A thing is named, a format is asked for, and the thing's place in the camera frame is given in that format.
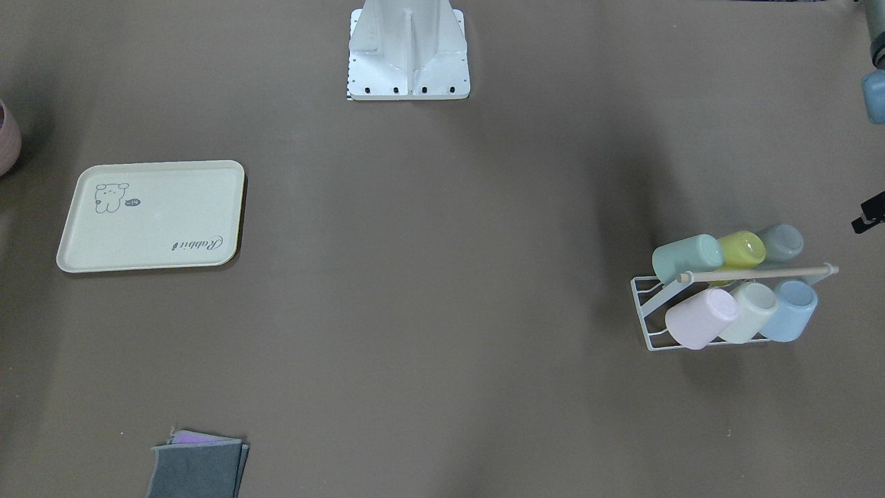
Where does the cream white cup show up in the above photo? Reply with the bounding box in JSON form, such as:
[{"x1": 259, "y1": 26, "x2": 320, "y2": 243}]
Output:
[{"x1": 718, "y1": 282, "x2": 779, "y2": 344}]

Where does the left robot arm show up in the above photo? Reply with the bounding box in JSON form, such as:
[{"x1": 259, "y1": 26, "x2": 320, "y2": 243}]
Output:
[{"x1": 851, "y1": 1, "x2": 884, "y2": 234}]

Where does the pink cup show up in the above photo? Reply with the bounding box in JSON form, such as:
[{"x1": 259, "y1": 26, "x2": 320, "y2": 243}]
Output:
[{"x1": 666, "y1": 288, "x2": 739, "y2": 350}]

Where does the cream rabbit print tray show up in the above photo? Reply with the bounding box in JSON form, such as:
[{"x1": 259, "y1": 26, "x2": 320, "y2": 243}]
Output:
[{"x1": 56, "y1": 160, "x2": 246, "y2": 274}]

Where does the pink ice bowl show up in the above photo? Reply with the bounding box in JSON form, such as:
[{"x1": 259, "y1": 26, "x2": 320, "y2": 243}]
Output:
[{"x1": 0, "y1": 100, "x2": 22, "y2": 176}]

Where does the light blue cup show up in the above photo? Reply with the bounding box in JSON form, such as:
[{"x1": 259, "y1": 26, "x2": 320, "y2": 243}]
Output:
[{"x1": 759, "y1": 279, "x2": 819, "y2": 342}]

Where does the grey cup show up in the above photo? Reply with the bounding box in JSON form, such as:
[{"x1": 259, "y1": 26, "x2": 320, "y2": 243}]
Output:
[{"x1": 755, "y1": 223, "x2": 805, "y2": 268}]

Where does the folded grey cloth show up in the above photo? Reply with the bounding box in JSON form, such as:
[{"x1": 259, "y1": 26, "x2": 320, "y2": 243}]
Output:
[{"x1": 146, "y1": 430, "x2": 250, "y2": 497}]

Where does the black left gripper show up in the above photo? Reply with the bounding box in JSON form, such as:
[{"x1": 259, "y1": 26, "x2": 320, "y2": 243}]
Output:
[{"x1": 851, "y1": 192, "x2": 885, "y2": 235}]

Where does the white wire cup rack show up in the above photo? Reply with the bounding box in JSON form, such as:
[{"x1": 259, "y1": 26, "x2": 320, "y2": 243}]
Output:
[{"x1": 630, "y1": 264, "x2": 840, "y2": 352}]

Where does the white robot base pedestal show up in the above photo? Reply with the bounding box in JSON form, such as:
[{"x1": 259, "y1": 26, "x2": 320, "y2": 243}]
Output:
[{"x1": 346, "y1": 1, "x2": 472, "y2": 101}]

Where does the yellow cup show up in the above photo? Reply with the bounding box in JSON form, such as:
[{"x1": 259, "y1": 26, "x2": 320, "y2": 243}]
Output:
[{"x1": 715, "y1": 230, "x2": 766, "y2": 273}]

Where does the green cup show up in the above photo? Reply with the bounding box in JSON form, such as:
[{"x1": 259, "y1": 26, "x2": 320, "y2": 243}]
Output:
[{"x1": 652, "y1": 234, "x2": 725, "y2": 284}]

